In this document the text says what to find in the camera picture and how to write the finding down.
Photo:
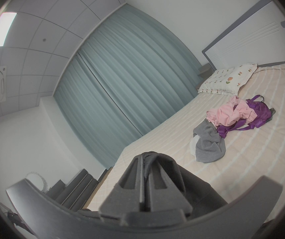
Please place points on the dark grey garment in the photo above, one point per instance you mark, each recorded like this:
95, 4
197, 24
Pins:
272, 113

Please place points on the grey bedside table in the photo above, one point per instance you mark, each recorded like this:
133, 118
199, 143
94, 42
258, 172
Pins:
206, 70

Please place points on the black chest of drawers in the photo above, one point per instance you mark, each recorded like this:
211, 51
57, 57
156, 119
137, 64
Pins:
80, 188

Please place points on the black T-shirt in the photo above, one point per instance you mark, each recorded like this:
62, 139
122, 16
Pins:
197, 190

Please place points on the pink garment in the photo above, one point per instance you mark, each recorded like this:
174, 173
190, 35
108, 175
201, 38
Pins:
228, 113

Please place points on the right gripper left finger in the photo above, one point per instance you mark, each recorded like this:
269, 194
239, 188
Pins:
130, 198

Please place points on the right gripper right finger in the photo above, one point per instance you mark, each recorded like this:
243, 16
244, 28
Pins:
167, 198

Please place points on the white garment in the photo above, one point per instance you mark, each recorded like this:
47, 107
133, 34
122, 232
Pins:
193, 146

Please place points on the blue-green curtain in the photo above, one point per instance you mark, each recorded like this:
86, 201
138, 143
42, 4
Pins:
122, 83

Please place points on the purple garment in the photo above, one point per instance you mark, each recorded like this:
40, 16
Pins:
258, 111

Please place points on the bed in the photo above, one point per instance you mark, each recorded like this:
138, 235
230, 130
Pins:
244, 163

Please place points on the black dressing table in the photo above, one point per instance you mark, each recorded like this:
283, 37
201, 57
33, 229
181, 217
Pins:
56, 188

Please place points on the ceiling light panel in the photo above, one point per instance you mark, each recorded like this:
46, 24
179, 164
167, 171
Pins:
1, 30

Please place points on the white printed pillow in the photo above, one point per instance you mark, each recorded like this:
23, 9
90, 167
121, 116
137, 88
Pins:
228, 80

